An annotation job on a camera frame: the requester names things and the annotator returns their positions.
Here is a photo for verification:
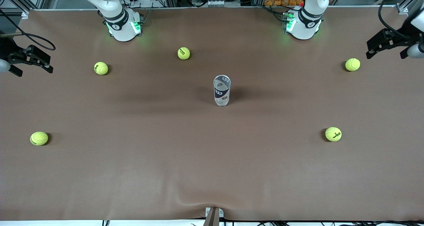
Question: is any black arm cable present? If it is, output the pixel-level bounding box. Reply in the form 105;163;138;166
378;0;403;38
0;8;56;51

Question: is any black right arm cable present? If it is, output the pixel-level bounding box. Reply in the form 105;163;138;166
0;8;56;51

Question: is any brown camera mount pole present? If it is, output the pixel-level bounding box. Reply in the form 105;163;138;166
203;207;220;226

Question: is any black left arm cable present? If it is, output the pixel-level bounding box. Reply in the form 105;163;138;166
378;0;403;38

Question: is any white blue tennis ball can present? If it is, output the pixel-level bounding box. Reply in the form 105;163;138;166
213;74;231;107

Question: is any brown table cover mat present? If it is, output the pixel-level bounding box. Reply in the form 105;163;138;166
0;6;424;221

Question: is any grey metal mounting plate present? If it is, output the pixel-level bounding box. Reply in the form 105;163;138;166
205;207;224;218

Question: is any white terminal strip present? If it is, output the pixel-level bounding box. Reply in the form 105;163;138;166
205;0;241;7

